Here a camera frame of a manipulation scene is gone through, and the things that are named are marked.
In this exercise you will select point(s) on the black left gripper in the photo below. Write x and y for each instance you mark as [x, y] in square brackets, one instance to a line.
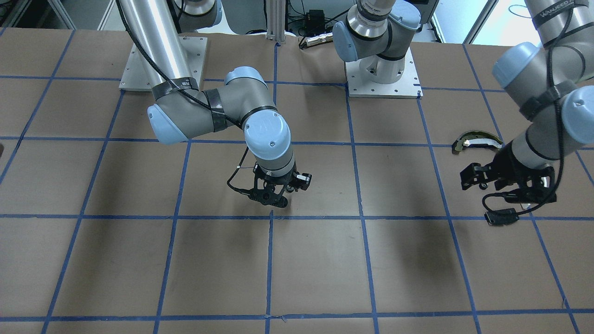
[506, 165]

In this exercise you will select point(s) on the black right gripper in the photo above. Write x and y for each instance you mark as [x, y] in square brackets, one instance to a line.
[302, 180]

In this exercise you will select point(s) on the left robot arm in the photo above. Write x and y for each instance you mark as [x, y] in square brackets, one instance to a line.
[542, 81]

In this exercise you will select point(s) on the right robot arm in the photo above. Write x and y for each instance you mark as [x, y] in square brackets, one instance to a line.
[182, 111]

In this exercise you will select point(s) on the olive brake shoe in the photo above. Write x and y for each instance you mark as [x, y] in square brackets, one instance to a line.
[476, 139]

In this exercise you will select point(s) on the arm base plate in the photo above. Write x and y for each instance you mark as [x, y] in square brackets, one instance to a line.
[374, 77]
[185, 60]

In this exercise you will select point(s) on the aluminium frame post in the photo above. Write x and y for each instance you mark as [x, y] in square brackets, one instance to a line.
[275, 11]

